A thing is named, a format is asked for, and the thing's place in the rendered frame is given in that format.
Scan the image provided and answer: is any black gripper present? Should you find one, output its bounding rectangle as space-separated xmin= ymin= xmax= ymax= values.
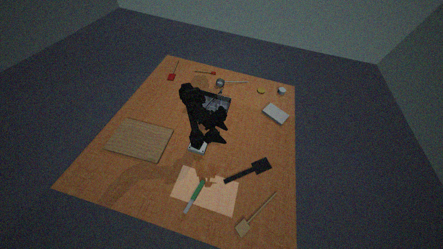
xmin=198 ymin=117 xmax=228 ymax=144

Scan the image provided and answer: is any grey cylinder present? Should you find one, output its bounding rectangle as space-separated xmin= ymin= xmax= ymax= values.
xmin=277 ymin=87 xmax=286 ymax=95

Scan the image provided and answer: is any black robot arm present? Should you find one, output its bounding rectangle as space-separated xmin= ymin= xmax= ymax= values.
xmin=179 ymin=83 xmax=227 ymax=150

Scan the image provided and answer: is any grey roasting tin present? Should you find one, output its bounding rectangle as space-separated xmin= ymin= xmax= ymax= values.
xmin=202 ymin=90 xmax=232 ymax=114

